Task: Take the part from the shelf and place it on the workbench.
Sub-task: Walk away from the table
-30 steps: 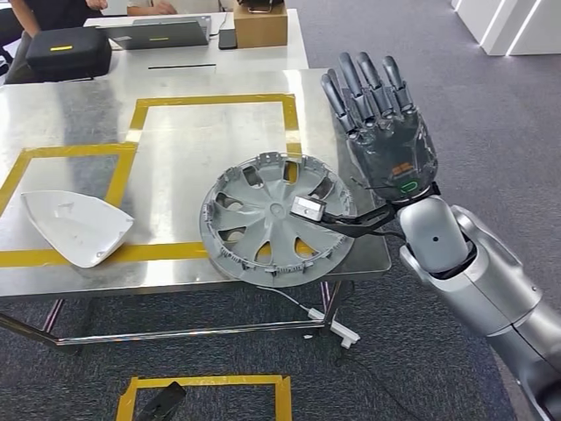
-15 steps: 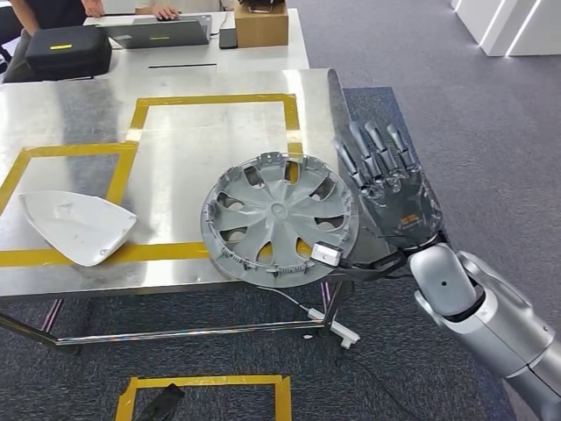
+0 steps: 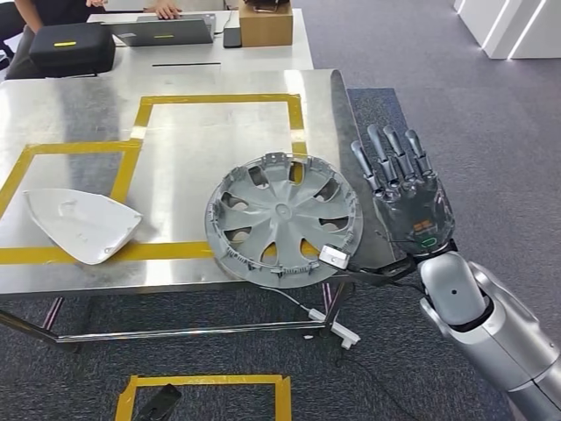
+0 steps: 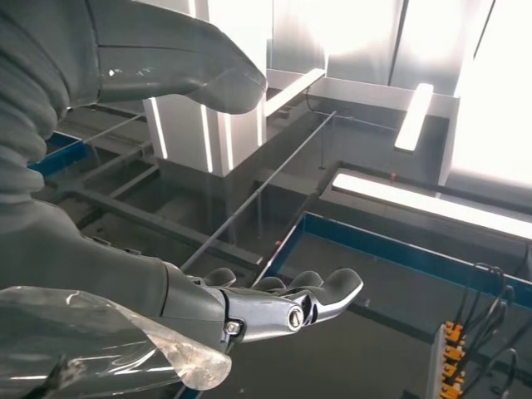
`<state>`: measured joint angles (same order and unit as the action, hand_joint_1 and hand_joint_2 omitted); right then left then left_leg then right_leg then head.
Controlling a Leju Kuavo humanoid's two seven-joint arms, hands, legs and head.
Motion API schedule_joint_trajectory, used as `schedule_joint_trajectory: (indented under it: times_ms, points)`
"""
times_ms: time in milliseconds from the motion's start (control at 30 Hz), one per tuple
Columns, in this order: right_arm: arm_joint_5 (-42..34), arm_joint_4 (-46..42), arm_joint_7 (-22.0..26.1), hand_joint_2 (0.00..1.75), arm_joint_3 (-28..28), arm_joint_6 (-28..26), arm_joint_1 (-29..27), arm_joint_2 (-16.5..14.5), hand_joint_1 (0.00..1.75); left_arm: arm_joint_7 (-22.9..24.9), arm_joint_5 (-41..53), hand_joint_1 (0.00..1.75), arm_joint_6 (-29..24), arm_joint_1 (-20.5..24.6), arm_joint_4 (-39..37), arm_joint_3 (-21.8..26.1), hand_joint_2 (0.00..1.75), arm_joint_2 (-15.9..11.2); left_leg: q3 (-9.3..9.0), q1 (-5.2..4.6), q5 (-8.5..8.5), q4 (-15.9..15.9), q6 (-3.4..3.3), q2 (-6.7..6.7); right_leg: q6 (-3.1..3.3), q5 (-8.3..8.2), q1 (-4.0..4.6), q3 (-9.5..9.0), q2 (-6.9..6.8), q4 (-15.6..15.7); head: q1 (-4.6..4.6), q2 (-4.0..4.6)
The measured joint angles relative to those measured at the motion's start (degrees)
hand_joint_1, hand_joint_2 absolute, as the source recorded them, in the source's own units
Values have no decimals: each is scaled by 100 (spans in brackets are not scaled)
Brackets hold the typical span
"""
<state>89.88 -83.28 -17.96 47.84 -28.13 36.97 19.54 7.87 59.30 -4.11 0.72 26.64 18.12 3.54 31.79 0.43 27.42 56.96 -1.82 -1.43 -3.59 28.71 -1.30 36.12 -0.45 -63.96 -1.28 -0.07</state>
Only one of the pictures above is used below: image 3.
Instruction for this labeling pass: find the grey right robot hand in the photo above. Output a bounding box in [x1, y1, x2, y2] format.
[350, 123, 456, 258]

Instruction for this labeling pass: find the white plastic mirror cover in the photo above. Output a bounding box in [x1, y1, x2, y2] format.
[23, 188, 143, 267]

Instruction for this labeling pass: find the grey plastic wheel hubcap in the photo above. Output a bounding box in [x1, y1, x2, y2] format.
[204, 151, 365, 290]

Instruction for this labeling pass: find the white adapter cable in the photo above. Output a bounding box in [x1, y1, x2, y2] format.
[258, 286, 311, 312]

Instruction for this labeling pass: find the steel workbench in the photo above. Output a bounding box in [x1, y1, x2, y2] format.
[0, 68, 406, 353]

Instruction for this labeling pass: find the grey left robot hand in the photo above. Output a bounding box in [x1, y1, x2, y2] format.
[132, 383, 183, 421]

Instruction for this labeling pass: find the white power strip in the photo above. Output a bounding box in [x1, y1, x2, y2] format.
[330, 319, 362, 350]

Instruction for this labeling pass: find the black office chair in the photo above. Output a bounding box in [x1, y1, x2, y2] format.
[0, 3, 27, 72]

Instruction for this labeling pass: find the black case yellow stripe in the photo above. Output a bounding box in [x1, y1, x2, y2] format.
[29, 22, 117, 78]

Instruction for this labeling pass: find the white low cabinet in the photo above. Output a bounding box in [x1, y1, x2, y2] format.
[452, 0, 561, 61]

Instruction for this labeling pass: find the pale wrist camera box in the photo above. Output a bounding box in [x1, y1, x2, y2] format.
[318, 244, 351, 271]

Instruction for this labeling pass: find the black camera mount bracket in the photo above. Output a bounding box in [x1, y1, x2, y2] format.
[346, 254, 419, 288]

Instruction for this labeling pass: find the person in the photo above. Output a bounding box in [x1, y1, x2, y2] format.
[4, 0, 109, 82]
[143, 0, 185, 21]

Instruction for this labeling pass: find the white desk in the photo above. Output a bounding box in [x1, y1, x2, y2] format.
[87, 8, 315, 74]

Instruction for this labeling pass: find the grey laptop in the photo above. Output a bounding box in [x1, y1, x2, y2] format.
[104, 12, 218, 48]

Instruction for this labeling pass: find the brown cardboard box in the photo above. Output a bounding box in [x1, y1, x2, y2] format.
[238, 1, 294, 49]

